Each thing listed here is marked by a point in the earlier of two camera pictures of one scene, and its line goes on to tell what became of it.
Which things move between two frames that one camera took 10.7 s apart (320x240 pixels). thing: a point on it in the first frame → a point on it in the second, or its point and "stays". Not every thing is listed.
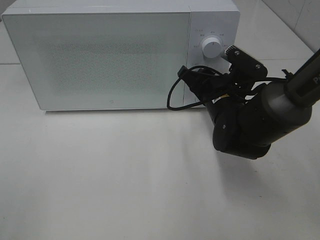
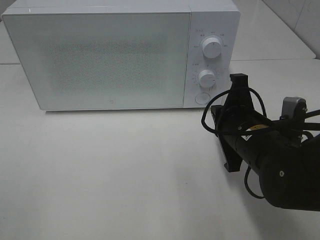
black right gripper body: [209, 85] → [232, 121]
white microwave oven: [102, 61] stays
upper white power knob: [212, 47] stays
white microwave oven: [117, 55] stays
